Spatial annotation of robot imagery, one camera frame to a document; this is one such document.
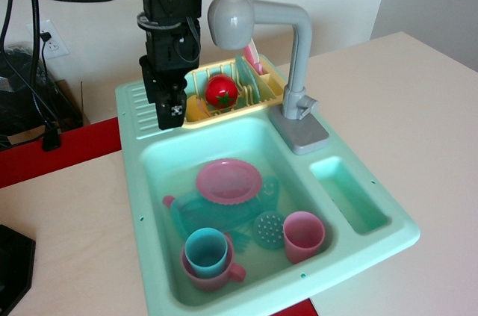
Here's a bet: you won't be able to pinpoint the teal toy tray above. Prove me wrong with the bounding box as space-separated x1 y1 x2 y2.
163 191 264 240

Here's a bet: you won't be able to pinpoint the pink toy mug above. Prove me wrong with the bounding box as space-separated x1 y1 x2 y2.
180 234 246 292

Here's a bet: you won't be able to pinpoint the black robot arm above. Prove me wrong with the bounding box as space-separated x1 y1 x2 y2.
137 0 202 130

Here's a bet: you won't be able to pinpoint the red toy tomato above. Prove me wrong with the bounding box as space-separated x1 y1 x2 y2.
205 75 238 109

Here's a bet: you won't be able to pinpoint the pink white utensils in rack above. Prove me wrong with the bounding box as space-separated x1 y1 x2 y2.
243 39 266 75

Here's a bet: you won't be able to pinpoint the teal toy fork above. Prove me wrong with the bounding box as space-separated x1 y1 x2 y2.
226 230 252 253

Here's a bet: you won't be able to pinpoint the mint green toy sink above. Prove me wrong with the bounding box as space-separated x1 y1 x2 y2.
116 81 420 315

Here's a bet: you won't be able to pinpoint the grey toy faucet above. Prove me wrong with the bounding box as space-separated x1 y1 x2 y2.
208 0 329 155

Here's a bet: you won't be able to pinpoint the white wall outlet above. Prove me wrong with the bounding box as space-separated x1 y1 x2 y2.
39 19 69 60

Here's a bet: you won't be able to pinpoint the yellow dish drying rack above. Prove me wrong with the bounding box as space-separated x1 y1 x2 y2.
184 55 285 128

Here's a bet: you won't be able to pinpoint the black cable bundle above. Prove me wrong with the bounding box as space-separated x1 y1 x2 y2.
0 0 126 152

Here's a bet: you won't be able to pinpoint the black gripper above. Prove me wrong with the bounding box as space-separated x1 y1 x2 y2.
139 19 201 129

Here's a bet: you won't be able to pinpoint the pink toy cup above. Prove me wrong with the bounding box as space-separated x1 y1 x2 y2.
283 211 326 264

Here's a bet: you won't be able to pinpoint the teal slotted skimmer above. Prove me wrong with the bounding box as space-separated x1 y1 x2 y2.
252 211 285 250

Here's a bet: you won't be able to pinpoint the teal smiley spatula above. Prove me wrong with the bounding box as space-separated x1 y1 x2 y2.
258 176 280 211

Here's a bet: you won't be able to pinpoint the pink scalloped toy plate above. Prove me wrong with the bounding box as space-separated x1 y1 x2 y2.
196 158 262 205

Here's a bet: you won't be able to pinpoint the teal plate in rack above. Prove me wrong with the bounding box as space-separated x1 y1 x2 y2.
235 55 276 104

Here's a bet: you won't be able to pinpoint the blue toy cup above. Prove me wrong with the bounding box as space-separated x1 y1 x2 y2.
184 228 229 279

